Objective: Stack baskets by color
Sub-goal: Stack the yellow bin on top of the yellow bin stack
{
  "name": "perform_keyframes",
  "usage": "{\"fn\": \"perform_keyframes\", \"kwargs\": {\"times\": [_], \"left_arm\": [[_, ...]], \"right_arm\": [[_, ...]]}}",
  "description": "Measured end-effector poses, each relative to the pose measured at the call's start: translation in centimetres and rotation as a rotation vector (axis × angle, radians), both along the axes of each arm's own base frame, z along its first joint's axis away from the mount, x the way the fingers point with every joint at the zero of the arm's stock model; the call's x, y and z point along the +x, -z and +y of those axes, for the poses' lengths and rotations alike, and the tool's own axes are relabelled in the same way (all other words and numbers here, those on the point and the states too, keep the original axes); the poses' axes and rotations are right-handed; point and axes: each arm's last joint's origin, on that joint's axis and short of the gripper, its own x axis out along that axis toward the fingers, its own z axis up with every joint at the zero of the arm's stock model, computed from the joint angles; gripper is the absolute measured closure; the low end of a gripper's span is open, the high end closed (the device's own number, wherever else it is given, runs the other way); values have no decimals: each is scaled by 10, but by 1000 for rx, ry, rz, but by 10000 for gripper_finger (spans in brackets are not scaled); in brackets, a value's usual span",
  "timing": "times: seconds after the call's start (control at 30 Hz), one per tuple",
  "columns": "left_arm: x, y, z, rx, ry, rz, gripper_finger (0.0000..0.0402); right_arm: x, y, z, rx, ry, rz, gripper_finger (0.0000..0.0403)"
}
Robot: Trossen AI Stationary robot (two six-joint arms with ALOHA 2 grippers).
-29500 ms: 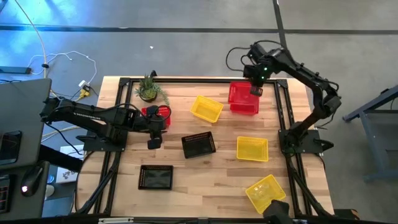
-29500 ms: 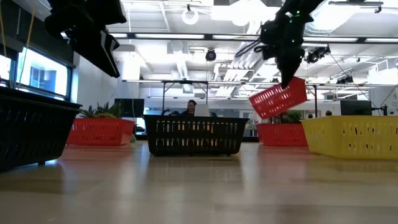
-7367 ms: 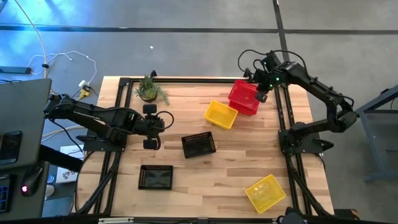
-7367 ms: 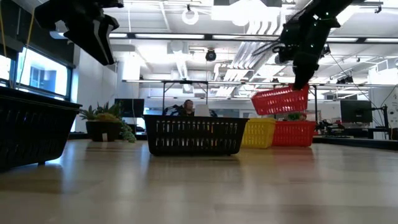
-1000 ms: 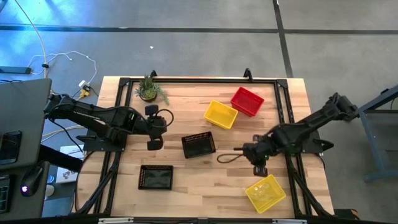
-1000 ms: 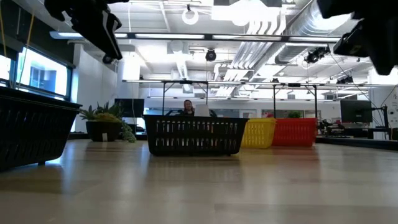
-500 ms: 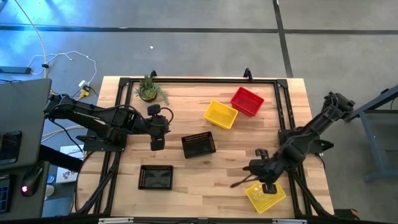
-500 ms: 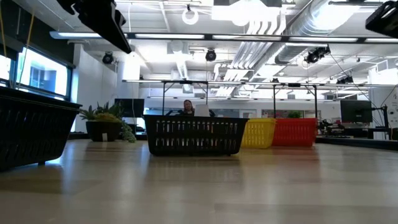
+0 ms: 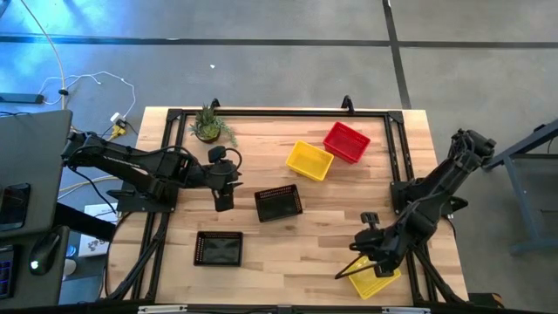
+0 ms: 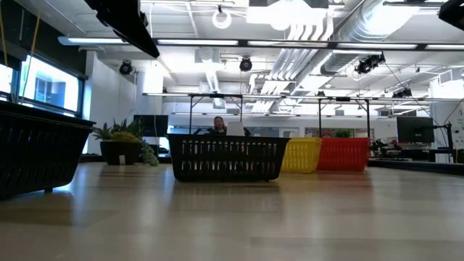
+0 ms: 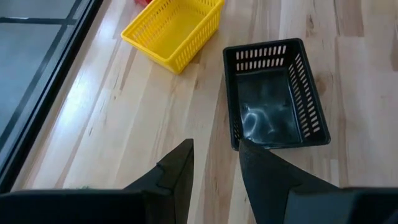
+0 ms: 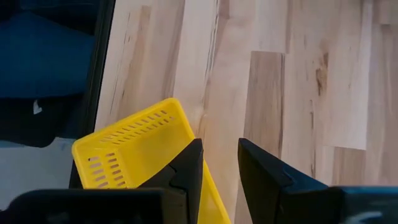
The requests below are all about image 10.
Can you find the black overhead stand frame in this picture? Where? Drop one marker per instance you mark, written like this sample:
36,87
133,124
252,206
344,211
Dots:
215,95
342,98

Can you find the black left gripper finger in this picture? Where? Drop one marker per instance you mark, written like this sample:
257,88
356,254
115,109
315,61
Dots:
141,32

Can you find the black plastic basket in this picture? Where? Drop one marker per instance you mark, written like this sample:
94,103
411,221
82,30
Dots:
36,156
228,174

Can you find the long ceiling light bar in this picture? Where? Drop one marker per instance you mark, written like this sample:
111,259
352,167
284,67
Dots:
197,42

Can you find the person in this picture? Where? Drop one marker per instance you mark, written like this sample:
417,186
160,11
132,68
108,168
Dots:
219,125

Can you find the yellow plastic basket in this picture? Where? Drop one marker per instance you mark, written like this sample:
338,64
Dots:
301,156

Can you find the succulent plant in black pot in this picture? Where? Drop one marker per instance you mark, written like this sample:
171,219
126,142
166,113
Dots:
119,152

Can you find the red plastic basket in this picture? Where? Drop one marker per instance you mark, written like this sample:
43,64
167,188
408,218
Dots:
344,154

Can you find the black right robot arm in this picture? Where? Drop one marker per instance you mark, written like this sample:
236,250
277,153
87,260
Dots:
455,11

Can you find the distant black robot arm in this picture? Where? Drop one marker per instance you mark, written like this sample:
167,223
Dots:
380,146

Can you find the distant green plant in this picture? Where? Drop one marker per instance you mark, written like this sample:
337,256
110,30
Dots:
343,134

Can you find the black monitor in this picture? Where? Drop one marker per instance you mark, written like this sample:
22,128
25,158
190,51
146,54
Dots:
415,129
150,125

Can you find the large glass window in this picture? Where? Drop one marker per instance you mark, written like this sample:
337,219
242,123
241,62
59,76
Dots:
47,85

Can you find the white laptop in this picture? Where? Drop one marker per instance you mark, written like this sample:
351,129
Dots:
235,129

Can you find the black ceiling spotlight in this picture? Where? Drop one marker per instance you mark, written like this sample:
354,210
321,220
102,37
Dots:
402,93
368,64
245,64
125,68

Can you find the silver ventilation duct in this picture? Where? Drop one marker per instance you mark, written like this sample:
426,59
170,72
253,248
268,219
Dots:
362,29

